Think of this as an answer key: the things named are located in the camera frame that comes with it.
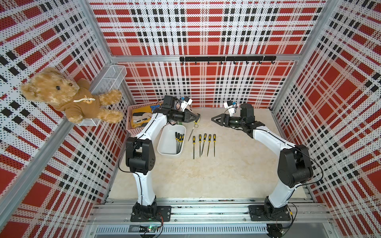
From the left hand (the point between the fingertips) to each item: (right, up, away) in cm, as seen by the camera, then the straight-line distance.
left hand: (199, 117), depth 85 cm
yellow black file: (-4, -17, +16) cm, 24 cm away
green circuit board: (-24, -54, -16) cm, 61 cm away
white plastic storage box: (-22, -17, +16) cm, 33 cm away
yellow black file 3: (+7, -16, +16) cm, 24 cm away
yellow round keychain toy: (-2, -4, 0) cm, 4 cm away
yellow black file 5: (-16, -13, +18) cm, 28 cm away
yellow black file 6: (-13, -13, +19) cm, 26 cm away
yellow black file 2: (+4, -15, +17) cm, 23 cm away
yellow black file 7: (-11, -12, +17) cm, 23 cm away
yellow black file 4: (+11, -16, +16) cm, 25 cm away
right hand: (+10, -1, -2) cm, 10 cm away
